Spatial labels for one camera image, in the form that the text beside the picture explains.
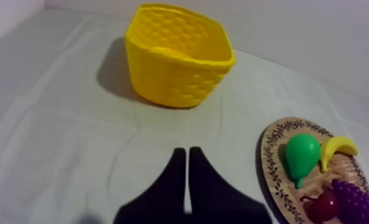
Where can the purple toy grapes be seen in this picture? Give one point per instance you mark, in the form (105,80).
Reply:
(353,201)

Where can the round wooden board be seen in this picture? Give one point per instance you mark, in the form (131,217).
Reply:
(276,175)

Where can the green toy pear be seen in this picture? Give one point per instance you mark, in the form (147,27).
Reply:
(301,156)

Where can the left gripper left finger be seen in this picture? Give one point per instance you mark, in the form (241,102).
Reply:
(163,195)

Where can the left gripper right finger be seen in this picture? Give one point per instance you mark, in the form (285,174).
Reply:
(215,197)

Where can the yellow toy banana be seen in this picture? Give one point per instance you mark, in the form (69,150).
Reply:
(336,147)

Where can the small red fruit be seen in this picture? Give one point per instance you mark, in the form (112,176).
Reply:
(323,208)

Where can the yellow plastic basket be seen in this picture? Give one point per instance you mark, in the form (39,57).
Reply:
(179,59)

